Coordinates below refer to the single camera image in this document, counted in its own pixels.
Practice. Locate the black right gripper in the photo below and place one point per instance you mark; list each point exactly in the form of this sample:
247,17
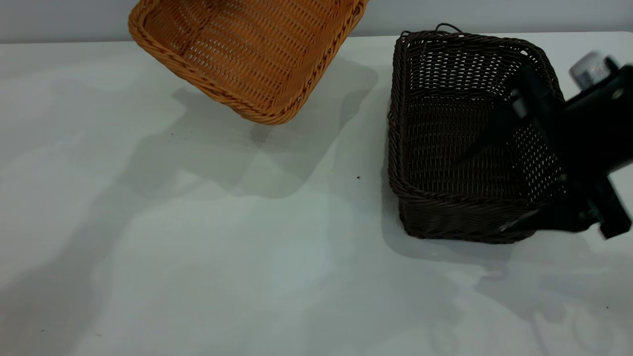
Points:
598,128

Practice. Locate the dark brown woven wicker basket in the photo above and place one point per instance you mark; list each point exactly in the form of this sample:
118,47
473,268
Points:
445,138

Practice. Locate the orange woven wicker basket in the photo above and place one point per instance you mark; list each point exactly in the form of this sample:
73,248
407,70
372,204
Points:
247,59

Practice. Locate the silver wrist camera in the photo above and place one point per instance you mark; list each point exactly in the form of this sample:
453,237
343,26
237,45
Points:
588,69

